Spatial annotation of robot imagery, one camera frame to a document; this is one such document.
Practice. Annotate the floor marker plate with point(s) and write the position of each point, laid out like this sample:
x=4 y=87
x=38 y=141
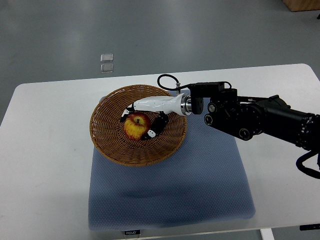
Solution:
x=107 y=68
x=106 y=57

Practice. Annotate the red yellow apple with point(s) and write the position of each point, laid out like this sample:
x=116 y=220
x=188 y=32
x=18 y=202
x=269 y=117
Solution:
x=136 y=125

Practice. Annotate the white table leg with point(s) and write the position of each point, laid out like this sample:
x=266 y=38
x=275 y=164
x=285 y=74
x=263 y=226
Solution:
x=267 y=234

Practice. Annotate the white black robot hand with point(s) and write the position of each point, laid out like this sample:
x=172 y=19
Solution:
x=163 y=105

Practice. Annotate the upper floor marker plate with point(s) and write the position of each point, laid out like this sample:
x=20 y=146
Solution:
x=106 y=57

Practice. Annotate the blue grey cushion mat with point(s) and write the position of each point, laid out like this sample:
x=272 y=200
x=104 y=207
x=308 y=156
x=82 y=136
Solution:
x=204 y=181

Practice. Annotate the lower floor marker plate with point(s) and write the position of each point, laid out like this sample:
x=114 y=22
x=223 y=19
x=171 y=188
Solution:
x=107 y=68

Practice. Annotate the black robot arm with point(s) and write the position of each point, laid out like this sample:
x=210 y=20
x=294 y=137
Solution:
x=244 y=117

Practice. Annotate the wooden box corner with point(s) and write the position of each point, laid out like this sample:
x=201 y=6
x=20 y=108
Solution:
x=302 y=5

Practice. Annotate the brown wicker basket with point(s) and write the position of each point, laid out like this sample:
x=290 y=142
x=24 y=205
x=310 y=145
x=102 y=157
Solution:
x=108 y=132

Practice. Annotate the black table control panel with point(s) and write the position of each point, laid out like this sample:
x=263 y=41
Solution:
x=132 y=232

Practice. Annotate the black bracket under table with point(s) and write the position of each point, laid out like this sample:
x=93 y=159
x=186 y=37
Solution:
x=309 y=227

